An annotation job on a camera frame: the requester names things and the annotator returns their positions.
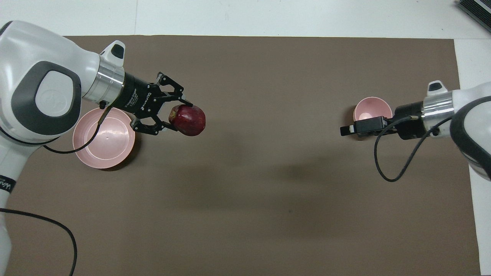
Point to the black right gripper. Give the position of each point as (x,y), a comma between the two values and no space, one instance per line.
(410,120)

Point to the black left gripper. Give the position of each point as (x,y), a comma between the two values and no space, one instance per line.
(138,96)

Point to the dark red apple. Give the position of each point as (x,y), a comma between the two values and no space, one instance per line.
(190,120)

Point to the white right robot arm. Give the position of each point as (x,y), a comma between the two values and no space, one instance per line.
(472,115)

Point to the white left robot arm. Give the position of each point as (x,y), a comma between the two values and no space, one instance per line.
(34,88)

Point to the pink ceramic bowl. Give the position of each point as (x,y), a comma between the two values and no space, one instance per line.
(370,107)

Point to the pink round plate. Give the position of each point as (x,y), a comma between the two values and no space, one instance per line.
(111,151)

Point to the large brown table mat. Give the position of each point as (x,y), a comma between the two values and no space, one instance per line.
(245,191)

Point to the dark grey ribbed device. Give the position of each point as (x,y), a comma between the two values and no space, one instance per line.
(477,10)

